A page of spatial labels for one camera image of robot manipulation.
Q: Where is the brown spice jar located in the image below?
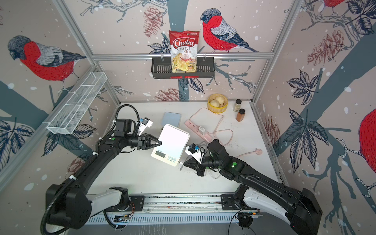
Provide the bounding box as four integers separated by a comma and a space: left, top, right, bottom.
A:
236, 108, 246, 122

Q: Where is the black hanging wire basket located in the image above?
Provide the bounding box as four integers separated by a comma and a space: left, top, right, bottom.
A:
151, 57, 215, 79

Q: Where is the blue-top kitchen scale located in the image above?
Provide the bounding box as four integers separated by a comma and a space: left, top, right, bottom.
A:
161, 112, 181, 128
151, 124, 190, 166

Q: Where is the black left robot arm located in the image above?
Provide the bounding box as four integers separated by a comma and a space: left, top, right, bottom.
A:
40, 115, 162, 235

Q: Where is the red cassava chips bag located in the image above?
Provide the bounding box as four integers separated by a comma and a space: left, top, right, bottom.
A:
169, 30, 199, 73

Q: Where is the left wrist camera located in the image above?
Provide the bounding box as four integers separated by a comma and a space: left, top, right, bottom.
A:
138, 117, 153, 136

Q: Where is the pink power strip cord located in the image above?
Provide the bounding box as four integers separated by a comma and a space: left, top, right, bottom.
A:
188, 107, 263, 158

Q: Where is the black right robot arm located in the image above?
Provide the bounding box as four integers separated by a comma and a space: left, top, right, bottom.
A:
183, 139, 323, 235

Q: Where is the pink power strip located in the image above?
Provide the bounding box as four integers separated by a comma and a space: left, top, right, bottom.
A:
185, 120, 212, 143

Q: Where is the white charger adapter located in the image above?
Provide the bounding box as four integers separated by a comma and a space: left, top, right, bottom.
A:
198, 126, 206, 136

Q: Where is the white USB cable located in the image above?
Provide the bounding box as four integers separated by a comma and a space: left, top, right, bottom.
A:
180, 133, 224, 180

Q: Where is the white mesh wall shelf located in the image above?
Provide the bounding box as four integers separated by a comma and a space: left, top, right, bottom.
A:
47, 71, 107, 134

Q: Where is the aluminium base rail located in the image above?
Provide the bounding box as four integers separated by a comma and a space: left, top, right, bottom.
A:
85, 191, 294, 215

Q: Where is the light spice jar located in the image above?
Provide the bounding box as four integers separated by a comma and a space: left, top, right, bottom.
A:
233, 99, 242, 112

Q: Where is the bun in bowl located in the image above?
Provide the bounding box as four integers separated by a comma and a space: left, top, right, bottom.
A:
210, 100, 220, 107
215, 96, 225, 106

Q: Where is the yellow rimmed wooden bowl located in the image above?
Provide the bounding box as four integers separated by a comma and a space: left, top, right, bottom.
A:
207, 94, 228, 114

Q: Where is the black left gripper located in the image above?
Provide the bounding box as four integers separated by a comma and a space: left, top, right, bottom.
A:
125, 133, 163, 152

